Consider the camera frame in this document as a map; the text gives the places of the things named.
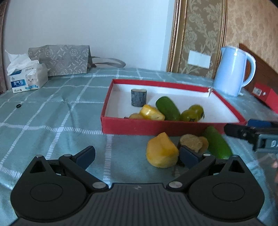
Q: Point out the green tomato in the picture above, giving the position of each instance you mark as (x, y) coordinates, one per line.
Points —
(189, 116)
(198, 109)

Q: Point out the dark cylindrical eggplant piece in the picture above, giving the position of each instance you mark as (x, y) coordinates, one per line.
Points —
(138, 97)

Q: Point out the light blue electric kettle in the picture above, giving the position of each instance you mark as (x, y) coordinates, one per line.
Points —
(236, 70)

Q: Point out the white tissue pack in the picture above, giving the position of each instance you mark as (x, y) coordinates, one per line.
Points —
(26, 74)

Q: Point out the grey patterned paper bag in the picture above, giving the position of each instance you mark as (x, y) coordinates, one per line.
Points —
(70, 59)

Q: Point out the small brown potato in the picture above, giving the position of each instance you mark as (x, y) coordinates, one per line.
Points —
(191, 141)

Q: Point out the white wall switch panel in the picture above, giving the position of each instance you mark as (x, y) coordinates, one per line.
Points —
(199, 59)

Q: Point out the teal checked tablecloth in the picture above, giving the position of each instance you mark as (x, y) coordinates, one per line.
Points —
(63, 117)

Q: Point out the green cucumber piece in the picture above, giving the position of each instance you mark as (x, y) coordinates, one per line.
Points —
(167, 107)
(217, 144)

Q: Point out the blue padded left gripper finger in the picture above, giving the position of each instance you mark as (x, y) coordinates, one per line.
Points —
(259, 123)

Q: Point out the yellow potato chunk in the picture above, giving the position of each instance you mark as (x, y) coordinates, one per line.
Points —
(136, 116)

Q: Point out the wooden headboard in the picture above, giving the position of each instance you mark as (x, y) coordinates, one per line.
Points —
(264, 74)

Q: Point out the red cardboard box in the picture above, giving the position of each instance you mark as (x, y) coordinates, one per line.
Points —
(267, 95)

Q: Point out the yellow fruit chunk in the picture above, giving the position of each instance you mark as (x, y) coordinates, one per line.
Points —
(161, 152)

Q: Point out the red shallow cardboard tray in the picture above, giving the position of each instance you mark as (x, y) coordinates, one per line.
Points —
(117, 108)

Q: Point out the green tomato front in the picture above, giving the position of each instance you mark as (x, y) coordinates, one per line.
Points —
(189, 116)

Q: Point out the green tomato back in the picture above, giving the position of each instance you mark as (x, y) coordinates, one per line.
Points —
(198, 109)

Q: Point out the gold picture frame moulding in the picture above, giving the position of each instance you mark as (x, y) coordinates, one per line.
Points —
(198, 26)

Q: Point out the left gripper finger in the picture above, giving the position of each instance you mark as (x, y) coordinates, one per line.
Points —
(76, 165)
(198, 165)

